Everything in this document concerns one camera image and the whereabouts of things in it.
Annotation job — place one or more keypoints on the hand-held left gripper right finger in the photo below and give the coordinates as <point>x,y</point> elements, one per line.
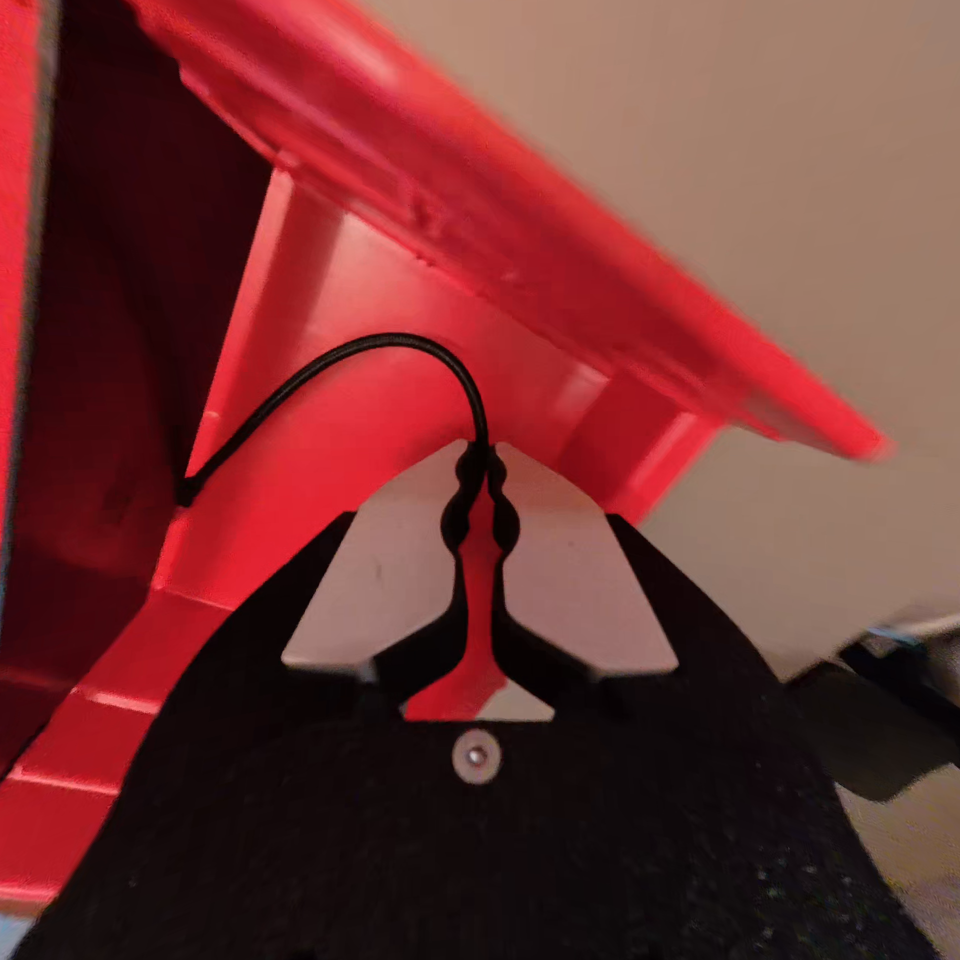
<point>585,592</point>

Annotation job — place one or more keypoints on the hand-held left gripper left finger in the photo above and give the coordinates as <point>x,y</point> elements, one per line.
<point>382,585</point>

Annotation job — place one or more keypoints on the red plastic bin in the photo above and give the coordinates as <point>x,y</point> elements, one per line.
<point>360,262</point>

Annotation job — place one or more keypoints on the grey desk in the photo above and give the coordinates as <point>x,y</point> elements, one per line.
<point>750,187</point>

